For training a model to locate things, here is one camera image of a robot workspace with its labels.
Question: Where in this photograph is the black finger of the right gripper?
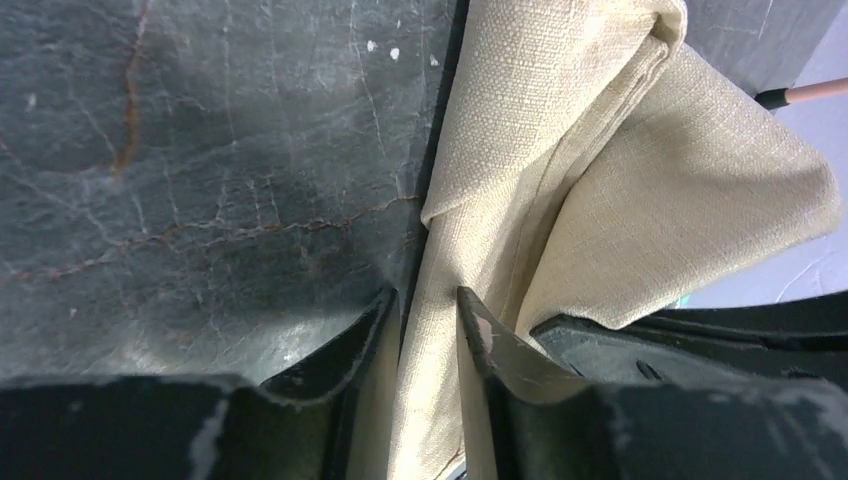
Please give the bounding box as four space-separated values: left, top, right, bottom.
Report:
531 292 847 388

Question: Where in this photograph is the beige cloth napkin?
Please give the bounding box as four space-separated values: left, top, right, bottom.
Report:
384 1 843 479

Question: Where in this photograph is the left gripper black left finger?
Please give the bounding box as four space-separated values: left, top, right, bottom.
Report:
1 288 398 479

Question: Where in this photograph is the pink music stand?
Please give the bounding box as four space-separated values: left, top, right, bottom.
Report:
754 78 848 110

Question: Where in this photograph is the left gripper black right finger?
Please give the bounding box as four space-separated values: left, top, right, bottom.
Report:
457 287 847 479

